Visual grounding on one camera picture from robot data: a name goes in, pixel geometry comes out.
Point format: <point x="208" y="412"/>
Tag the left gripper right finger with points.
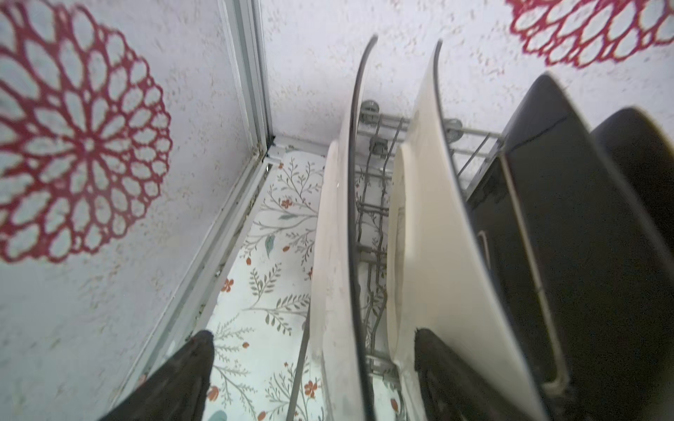
<point x="451" y="389"/>

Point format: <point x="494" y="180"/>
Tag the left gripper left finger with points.
<point x="177" y="390"/>

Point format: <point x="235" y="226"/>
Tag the white square plate black rim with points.
<point x="335" y="321"/>

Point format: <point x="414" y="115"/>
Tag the floral patterned rectangular plate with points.
<point x="499" y="235"/>

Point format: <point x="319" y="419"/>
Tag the grey wire dish rack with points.
<point x="380" y="134"/>

